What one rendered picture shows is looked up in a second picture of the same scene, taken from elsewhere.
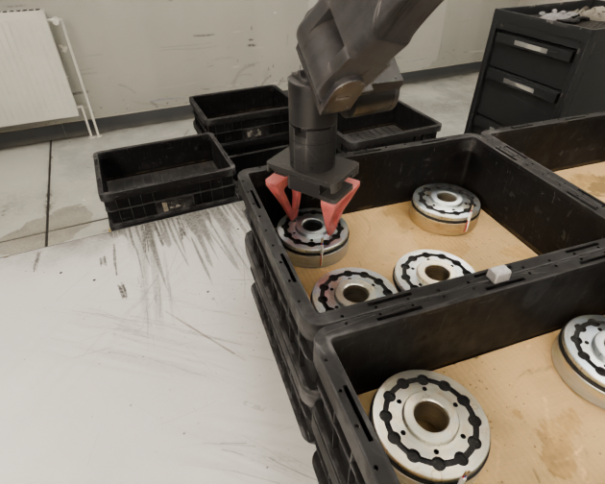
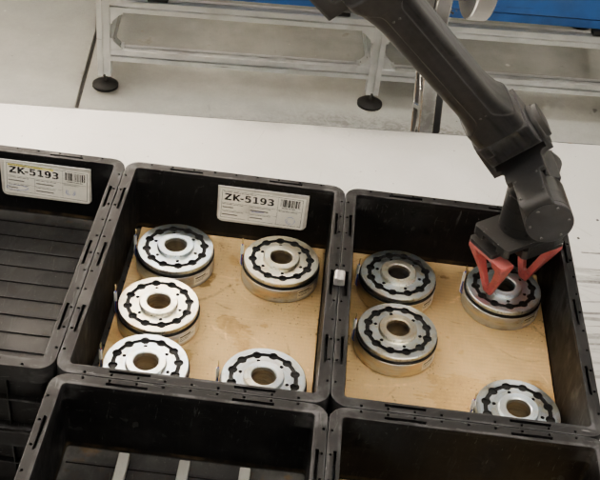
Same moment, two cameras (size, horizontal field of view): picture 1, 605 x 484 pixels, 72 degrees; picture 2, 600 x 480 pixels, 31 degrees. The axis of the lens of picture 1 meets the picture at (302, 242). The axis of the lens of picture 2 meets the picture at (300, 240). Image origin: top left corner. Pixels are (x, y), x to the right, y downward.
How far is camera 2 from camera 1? 1.40 m
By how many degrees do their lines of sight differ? 79
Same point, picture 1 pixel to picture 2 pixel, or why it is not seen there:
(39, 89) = not seen: outside the picture
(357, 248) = (480, 331)
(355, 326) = (337, 204)
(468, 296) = (331, 258)
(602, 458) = (214, 342)
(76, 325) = not seen: hidden behind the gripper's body
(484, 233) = not seen: hidden behind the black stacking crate
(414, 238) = (478, 380)
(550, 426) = (246, 334)
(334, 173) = (494, 230)
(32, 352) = (493, 199)
